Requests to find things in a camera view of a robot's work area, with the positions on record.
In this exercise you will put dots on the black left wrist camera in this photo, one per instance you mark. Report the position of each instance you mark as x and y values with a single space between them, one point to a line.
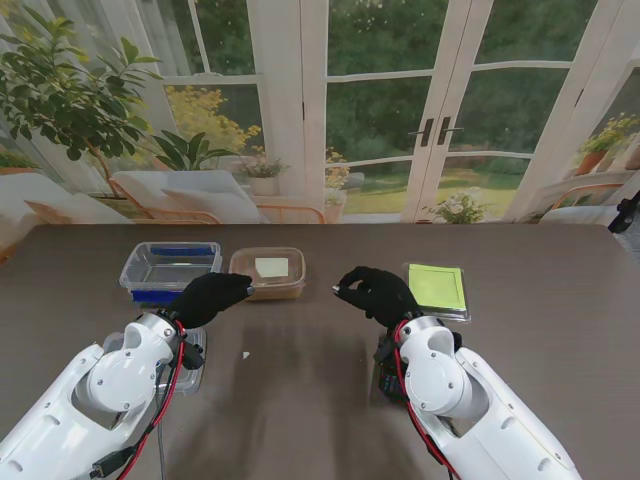
192 356

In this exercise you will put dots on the clear container with blue clips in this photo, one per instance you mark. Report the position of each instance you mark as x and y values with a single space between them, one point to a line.
160 265

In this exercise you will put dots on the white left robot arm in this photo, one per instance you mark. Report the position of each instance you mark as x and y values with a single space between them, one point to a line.
100 400

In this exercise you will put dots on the large clear lid blue sticker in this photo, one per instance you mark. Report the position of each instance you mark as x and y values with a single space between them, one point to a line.
192 380

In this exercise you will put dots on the clear lid with green sheet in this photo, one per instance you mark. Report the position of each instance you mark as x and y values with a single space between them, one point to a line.
435 290

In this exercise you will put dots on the black plastic container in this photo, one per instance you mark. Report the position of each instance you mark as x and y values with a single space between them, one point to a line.
390 385

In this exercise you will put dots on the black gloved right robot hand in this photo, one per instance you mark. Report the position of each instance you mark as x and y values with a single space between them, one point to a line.
385 295

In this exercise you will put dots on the brown translucent container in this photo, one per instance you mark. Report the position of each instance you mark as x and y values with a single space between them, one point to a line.
275 294

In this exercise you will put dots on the small clear lid white label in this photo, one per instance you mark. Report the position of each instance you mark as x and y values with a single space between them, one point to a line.
272 267

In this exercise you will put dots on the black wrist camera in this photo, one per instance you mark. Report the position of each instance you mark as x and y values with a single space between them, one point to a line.
385 350
192 356

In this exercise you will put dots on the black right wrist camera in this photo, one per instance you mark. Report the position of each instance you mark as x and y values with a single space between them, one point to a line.
385 350

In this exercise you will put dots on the black tripod stand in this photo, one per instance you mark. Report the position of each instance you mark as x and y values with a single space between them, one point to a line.
625 212

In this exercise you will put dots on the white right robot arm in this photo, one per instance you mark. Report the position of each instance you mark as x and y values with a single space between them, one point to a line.
450 390

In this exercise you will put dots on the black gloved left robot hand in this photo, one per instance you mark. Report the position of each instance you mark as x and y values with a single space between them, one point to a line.
210 297

